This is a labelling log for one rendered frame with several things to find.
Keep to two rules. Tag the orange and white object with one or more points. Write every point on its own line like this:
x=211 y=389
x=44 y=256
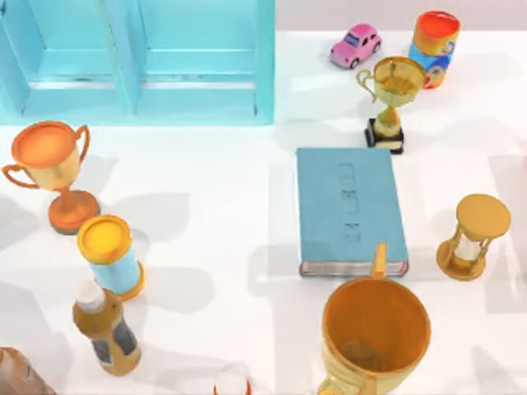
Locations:
x=232 y=387

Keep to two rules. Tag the brown bread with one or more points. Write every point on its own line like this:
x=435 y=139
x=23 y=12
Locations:
x=18 y=374

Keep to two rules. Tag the pink toy car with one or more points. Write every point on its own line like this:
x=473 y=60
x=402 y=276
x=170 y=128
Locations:
x=356 y=46

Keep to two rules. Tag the blue book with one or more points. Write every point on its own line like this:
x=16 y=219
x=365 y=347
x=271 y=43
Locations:
x=350 y=210

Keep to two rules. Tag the light blue rack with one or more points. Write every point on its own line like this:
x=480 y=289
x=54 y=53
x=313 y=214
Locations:
x=164 y=61

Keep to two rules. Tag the gold trophy with black base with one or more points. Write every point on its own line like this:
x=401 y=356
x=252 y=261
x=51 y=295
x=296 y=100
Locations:
x=393 y=88

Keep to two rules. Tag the orange gold trophy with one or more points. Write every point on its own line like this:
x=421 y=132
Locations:
x=49 y=164

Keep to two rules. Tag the yellow and blue can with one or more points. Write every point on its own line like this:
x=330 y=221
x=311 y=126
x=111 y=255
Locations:
x=110 y=255

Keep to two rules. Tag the large gold cup trophy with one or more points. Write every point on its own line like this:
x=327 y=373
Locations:
x=374 y=341

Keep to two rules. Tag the brown bottle with white cap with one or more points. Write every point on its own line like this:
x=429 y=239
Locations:
x=108 y=333

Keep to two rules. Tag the wooden hourglass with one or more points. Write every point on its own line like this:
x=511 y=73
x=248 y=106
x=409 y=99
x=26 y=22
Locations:
x=473 y=243

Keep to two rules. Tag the orange and blue can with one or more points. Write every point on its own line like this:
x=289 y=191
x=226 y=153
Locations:
x=436 y=45

